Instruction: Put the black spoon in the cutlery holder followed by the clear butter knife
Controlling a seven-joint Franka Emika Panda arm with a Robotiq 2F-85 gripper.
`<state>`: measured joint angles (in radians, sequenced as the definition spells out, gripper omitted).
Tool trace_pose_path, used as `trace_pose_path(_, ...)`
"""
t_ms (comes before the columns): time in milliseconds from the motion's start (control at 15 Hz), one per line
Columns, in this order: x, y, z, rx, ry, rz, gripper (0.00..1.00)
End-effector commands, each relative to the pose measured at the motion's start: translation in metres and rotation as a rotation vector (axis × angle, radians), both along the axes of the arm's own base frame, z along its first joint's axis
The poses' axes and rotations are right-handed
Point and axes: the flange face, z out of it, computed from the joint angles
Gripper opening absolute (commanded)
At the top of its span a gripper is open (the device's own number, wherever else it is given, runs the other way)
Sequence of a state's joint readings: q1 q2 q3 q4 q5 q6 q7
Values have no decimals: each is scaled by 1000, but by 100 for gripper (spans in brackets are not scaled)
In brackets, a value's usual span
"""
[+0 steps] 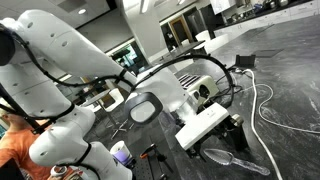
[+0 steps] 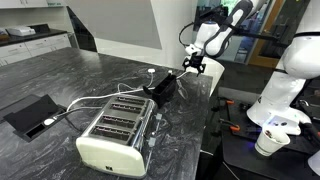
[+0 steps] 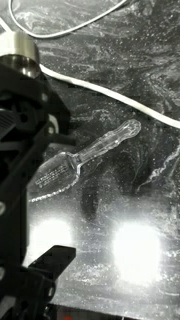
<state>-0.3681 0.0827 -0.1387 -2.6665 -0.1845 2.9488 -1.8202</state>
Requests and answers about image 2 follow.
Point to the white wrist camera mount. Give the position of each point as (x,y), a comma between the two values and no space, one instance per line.
(193,50)

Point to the white paper cup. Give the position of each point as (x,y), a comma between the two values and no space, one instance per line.
(270,145)

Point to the black pop-up outlet box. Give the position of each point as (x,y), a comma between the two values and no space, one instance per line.
(30,116)

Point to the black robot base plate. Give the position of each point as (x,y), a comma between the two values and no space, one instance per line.
(243,150)

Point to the black cutlery holder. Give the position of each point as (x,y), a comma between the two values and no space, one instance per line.
(165,90)

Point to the kitchen counter white cabinets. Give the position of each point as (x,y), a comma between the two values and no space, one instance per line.
(33,45)

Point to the cream four-slot toaster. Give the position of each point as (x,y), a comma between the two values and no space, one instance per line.
(113,146)

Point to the white countertop appliance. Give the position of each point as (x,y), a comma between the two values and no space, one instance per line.
(20,31)

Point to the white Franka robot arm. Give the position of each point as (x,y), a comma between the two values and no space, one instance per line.
(300,56)

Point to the black stand bar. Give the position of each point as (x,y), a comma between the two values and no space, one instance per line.
(263,37)

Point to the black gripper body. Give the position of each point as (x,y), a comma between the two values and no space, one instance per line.
(195,60)

